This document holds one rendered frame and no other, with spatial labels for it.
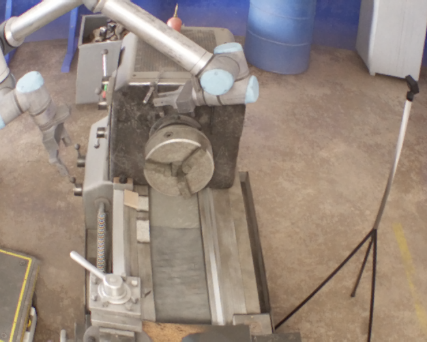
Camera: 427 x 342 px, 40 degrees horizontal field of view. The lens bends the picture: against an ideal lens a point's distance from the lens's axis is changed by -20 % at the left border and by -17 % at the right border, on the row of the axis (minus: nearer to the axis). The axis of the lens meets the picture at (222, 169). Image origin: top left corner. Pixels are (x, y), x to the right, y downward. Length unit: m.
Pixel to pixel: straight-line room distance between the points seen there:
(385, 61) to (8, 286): 4.19
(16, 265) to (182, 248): 0.97
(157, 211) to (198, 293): 0.50
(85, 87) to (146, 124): 2.19
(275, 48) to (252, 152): 1.20
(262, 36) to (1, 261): 3.20
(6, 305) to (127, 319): 1.15
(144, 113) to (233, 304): 0.80
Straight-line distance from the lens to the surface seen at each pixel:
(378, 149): 4.89
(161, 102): 2.33
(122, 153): 2.69
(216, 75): 2.02
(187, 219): 2.85
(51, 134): 1.91
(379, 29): 5.75
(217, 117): 2.54
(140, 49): 2.75
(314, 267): 3.76
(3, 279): 3.09
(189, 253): 2.68
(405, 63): 6.01
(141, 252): 2.50
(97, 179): 2.85
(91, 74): 4.71
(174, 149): 2.43
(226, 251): 2.55
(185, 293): 2.52
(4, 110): 1.85
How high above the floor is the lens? 2.58
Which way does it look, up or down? 37 degrees down
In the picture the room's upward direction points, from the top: 8 degrees clockwise
